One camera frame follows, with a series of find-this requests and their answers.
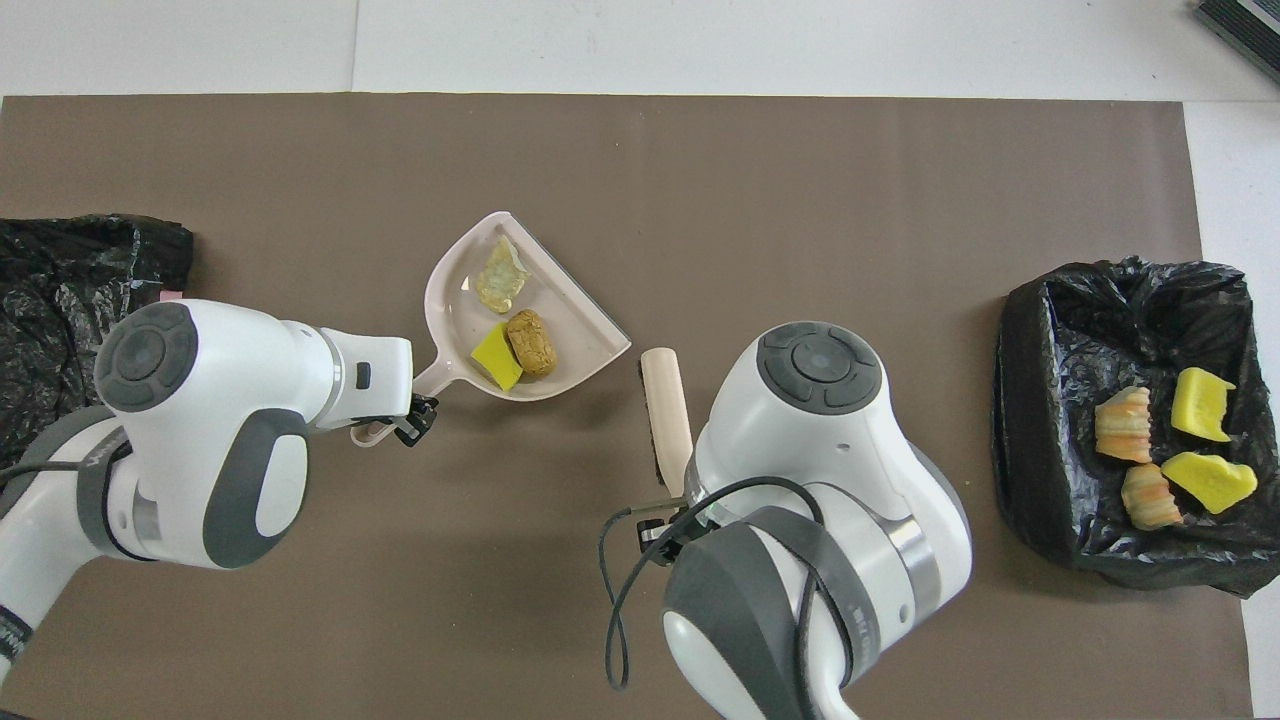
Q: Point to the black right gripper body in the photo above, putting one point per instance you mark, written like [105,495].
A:
[662,535]

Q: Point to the small yellow sponge piece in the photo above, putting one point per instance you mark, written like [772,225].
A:
[495,360]

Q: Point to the beige brush black bristles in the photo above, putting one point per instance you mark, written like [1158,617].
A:
[668,420]

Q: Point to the brown bread nugget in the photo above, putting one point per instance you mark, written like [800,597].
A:
[532,345]

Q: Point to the pale yellow food piece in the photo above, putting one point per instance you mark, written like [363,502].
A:
[500,280]

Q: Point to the beige plastic dustpan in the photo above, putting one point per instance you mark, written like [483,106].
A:
[580,330]

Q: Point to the orange striped croissant piece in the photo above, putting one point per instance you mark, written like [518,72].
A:
[1125,425]

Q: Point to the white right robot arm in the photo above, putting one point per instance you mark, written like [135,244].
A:
[820,420]

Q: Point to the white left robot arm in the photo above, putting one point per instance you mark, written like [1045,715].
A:
[200,400]

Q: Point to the pink bin with black bag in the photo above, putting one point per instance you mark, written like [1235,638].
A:
[60,270]

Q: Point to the brown paper mat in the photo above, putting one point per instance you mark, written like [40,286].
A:
[800,200]

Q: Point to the dark ribbed object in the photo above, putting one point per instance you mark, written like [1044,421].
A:
[1250,20]

